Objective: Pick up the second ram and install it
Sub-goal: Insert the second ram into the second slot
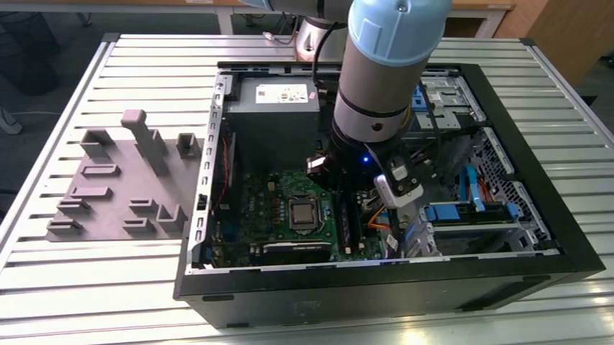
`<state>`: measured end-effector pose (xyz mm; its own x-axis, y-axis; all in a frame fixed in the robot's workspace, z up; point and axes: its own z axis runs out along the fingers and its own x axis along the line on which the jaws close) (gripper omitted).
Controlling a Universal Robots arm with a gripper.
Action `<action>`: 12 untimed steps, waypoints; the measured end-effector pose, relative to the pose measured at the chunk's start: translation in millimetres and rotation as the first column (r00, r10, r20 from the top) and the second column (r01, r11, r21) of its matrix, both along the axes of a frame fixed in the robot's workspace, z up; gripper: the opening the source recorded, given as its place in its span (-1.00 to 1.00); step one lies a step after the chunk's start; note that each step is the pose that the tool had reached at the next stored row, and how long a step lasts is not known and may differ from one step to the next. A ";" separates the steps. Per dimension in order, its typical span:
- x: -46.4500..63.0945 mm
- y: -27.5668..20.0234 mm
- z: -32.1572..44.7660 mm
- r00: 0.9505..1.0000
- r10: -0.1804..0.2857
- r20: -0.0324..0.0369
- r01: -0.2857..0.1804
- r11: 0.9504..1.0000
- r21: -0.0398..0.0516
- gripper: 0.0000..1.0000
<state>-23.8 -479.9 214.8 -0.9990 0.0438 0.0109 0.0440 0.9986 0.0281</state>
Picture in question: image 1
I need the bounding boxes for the green motherboard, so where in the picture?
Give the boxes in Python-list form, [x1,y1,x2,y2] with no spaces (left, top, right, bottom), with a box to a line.
[209,168,384,265]

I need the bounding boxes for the wooden cabinet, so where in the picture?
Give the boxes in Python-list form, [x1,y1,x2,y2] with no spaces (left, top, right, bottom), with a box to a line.
[496,0,614,98]

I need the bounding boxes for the black office chair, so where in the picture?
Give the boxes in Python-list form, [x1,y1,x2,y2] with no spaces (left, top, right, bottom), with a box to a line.
[0,10,61,96]

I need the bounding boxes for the silver disk bay bracket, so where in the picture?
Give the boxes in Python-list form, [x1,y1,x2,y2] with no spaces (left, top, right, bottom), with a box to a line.
[416,215,560,258]

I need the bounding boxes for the CPU socket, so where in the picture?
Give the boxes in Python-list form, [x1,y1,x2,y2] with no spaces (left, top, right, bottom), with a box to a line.
[285,193,322,236]

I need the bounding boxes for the blue drive bay latch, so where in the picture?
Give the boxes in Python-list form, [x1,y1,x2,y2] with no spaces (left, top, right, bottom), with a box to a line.
[409,84,429,113]

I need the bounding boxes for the silver drive cage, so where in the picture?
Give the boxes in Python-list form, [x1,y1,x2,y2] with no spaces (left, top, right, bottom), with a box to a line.
[410,70,485,154]

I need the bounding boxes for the wooden desk white legs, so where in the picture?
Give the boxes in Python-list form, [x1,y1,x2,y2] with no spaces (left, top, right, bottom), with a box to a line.
[181,0,516,39]

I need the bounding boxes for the gray power supply unit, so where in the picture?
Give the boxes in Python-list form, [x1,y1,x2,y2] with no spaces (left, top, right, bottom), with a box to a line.
[224,76,321,173]

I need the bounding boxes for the black cable bundle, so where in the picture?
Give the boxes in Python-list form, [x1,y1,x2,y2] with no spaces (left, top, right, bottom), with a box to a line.
[406,127,480,170]

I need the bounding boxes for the white stand base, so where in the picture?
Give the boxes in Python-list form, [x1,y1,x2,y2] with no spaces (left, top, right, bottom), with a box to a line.
[0,106,23,136]

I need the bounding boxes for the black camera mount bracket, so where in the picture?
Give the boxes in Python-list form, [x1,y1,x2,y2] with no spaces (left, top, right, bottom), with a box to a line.
[362,142,417,191]

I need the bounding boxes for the black graphics card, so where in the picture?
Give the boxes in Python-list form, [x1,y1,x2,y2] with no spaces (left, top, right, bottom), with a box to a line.
[260,241,332,262]

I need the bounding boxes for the black open PC case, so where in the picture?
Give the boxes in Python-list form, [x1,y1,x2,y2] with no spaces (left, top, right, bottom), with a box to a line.
[172,60,605,328]

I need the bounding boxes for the blue disk carrier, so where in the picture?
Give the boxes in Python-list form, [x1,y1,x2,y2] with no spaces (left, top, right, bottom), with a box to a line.
[424,201,519,222]

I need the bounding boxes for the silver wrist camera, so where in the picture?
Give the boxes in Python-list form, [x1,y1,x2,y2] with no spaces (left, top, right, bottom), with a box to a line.
[373,157,425,209]

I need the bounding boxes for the black RAM slot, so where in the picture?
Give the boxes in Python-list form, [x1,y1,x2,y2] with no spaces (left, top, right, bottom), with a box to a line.
[332,192,349,252]

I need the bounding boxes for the silver CPU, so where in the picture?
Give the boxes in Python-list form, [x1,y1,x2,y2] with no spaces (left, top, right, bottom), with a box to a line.
[288,203,320,226]

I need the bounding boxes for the gray parts rack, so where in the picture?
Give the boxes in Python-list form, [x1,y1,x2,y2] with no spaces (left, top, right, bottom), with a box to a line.
[45,109,205,242]

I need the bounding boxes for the blue flat data cable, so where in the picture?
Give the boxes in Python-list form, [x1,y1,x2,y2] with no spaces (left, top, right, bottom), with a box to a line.
[459,165,485,211]

